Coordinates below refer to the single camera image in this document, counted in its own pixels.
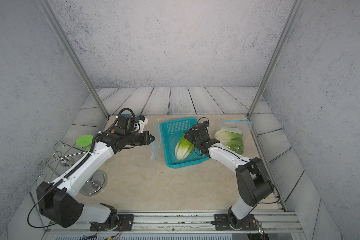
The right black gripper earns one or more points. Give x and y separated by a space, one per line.
193 135

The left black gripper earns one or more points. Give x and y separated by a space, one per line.
142 138

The clear zipper bag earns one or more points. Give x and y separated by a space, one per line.
245 127
156 145

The chinese cabbage top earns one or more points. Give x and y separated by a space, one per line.
183 148

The chinese cabbage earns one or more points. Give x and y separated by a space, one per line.
228 133
183 148
235 145

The teal plastic basket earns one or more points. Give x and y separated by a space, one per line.
171 132

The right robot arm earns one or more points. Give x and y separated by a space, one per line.
254 183

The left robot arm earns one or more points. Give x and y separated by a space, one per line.
56 200

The green plastic goblet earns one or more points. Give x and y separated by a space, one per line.
85 142

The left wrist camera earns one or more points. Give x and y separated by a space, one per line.
142 121

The metal wire cup rack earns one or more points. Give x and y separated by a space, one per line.
65 156

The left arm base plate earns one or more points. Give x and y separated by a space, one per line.
120 222

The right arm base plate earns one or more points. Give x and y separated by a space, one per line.
225 222

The right aluminium frame post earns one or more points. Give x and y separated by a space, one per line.
291 19

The aluminium frame post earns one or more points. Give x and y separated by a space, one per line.
59 32
291 19

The left aluminium frame post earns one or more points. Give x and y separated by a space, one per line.
59 32

